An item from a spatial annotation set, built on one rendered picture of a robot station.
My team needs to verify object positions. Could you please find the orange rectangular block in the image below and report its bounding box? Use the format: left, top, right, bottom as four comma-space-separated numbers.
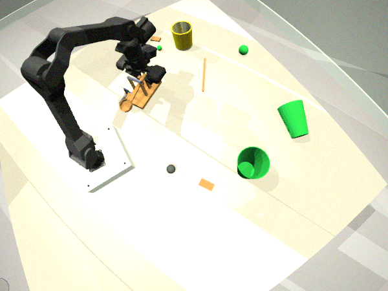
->
199, 178, 214, 190
150, 36, 161, 42

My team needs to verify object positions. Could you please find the dark grey ball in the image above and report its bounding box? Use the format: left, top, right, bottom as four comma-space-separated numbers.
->
166, 165, 175, 173

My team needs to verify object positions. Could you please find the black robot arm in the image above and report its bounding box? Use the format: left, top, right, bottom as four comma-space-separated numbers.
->
20, 16, 157, 172

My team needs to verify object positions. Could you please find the green cup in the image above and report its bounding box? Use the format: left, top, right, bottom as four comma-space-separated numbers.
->
277, 100, 308, 139
237, 147, 270, 179

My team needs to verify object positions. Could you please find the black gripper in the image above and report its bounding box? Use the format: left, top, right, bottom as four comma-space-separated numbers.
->
116, 50, 166, 85

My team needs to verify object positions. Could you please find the yellow tapered cup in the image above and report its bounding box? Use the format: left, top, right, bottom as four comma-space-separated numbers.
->
171, 21, 193, 51

